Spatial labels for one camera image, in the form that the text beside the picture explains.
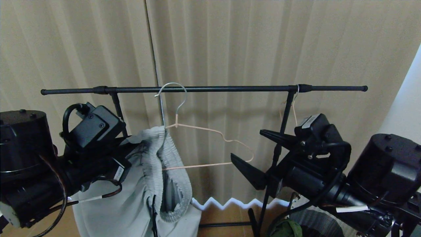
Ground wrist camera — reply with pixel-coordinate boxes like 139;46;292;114
294;114;352;165
61;103;127;150

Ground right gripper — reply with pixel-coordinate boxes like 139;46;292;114
230;129;394;236

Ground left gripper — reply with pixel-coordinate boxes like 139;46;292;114
0;144;133;228

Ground pale grey shorts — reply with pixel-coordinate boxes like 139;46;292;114
71;126;202;237

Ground pink clothes hanger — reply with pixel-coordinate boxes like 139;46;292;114
280;94;298;127
155;82;254;171

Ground white laundry basket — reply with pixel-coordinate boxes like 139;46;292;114
289;197;362;237

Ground black clothes rack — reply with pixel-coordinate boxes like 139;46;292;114
40;84;368;237

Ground beige curtain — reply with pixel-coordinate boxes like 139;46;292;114
0;0;421;211

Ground green garment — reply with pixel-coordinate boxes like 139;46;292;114
268;220;303;237

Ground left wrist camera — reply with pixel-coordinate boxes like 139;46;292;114
61;103;127;150

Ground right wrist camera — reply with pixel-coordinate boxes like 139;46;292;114
294;114;352;165

